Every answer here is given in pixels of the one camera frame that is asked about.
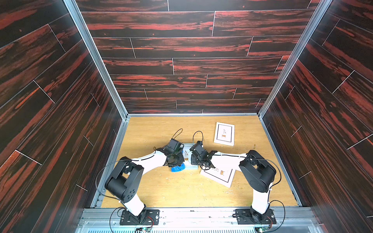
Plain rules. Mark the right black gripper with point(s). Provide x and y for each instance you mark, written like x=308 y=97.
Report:
x=202 y=159

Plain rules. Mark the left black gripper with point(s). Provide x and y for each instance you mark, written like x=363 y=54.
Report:
x=180 y=162

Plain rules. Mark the light blue picture frame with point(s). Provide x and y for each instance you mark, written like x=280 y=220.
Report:
x=187 y=157

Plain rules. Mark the blue microfiber cloth black trim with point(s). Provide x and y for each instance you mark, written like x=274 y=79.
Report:
x=178 y=168

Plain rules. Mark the cream white picture frame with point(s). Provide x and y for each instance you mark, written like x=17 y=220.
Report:
x=218 y=172

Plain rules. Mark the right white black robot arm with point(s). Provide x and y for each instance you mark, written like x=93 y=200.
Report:
x=259 y=174

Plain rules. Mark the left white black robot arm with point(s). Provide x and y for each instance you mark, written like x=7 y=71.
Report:
x=124 y=180

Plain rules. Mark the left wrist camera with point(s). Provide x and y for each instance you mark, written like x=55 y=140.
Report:
x=174 y=146

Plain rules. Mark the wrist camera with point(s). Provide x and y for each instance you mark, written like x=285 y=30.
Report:
x=197 y=149
x=174 y=146

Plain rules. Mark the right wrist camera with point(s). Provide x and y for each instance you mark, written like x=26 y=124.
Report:
x=197 y=149

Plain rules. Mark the white picture frame black border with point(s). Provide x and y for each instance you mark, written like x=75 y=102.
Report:
x=224 y=134

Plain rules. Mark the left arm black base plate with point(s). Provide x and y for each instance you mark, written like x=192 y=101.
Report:
x=147 y=217

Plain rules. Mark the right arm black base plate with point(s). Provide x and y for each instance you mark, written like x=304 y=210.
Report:
x=252 y=217

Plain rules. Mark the aluminium front rail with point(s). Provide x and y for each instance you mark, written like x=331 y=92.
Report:
x=200 y=220

